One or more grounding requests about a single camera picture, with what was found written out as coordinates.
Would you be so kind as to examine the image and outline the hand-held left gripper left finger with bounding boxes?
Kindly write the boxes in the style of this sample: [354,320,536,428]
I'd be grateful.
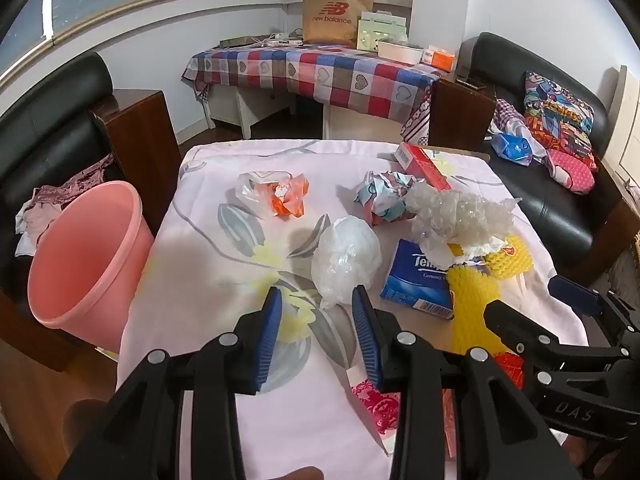
[59,286,283,480]

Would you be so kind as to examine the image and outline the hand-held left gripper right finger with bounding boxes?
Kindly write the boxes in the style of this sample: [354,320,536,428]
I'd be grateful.
[351,285,583,480]

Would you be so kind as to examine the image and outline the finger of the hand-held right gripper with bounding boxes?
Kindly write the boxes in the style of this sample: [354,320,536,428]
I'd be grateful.
[547,275,640,341]
[483,300,626,386]

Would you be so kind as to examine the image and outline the yellow foam fruit net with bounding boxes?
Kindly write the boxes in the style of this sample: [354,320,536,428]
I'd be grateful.
[446,260,506,356]

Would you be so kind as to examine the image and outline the yellow foam net red label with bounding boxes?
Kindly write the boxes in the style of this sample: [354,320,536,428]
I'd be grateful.
[482,234,541,278]

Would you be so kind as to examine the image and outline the red patterned paper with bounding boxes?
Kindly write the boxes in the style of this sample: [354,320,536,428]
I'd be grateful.
[345,365,458,456]

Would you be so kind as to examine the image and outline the blue tissue packet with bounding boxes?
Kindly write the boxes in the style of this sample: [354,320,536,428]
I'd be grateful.
[380,239,486,320]

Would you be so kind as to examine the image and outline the white wrapper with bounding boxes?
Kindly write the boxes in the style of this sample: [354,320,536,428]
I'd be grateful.
[425,235,508,266]

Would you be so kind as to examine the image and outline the clear plastic bag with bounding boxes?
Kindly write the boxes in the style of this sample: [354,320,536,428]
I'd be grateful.
[311,215,383,310]

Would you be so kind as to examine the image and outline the bubble wrap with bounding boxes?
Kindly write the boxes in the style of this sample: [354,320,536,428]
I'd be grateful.
[405,182,521,256]

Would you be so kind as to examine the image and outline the orange white plastic bag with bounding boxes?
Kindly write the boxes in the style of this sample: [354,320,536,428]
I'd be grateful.
[235,170,309,218]

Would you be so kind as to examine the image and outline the printed paper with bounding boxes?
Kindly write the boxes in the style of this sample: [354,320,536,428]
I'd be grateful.
[354,170,426,228]

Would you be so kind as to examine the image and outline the red cardboard box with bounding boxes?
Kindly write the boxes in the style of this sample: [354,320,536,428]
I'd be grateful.
[395,142,453,192]

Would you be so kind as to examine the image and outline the pink plastic bucket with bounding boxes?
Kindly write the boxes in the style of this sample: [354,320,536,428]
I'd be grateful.
[27,181,156,356]

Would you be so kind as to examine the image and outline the black leather sofa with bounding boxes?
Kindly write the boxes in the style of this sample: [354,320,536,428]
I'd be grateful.
[430,32,640,281]

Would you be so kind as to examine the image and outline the pink floral tablecloth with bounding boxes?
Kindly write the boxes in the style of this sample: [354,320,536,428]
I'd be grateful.
[116,139,588,480]

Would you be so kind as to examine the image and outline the pink dotted cushion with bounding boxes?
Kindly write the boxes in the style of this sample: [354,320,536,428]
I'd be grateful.
[545,149,597,195]

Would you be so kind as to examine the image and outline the blue plastic bag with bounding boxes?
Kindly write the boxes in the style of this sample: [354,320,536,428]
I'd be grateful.
[491,132,533,166]

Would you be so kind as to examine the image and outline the beige cabinet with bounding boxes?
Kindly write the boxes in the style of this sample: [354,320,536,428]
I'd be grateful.
[602,65,640,196]

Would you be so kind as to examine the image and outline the colourful printed cushion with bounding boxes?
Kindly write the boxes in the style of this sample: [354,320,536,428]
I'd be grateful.
[522,71,598,171]

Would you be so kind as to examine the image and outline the red white lattice cloth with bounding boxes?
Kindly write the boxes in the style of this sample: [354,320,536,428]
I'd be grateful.
[400,85,433,145]
[487,99,528,141]

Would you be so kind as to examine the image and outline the mauve patterned garment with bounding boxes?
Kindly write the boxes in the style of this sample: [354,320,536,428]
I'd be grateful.
[32,155,116,206]

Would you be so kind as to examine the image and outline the pink garment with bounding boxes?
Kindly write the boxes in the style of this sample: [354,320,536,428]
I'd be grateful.
[22,202,66,246]

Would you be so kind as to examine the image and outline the checked tablecloth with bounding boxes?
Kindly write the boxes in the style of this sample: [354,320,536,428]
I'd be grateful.
[181,45,443,143]

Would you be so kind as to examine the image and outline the orange box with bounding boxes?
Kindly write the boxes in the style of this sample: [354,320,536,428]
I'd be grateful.
[422,46,458,72]

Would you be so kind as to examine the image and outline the white container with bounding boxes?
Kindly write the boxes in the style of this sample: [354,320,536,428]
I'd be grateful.
[377,40,426,65]

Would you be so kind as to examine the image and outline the green box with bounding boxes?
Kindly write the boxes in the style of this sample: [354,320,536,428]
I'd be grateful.
[356,10,408,52]

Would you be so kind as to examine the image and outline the black leather wooden armchair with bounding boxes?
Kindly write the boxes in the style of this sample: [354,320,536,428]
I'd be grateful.
[0,52,183,371]

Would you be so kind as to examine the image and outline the brown paper bag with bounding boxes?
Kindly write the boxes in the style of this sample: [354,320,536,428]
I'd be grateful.
[302,0,377,45]

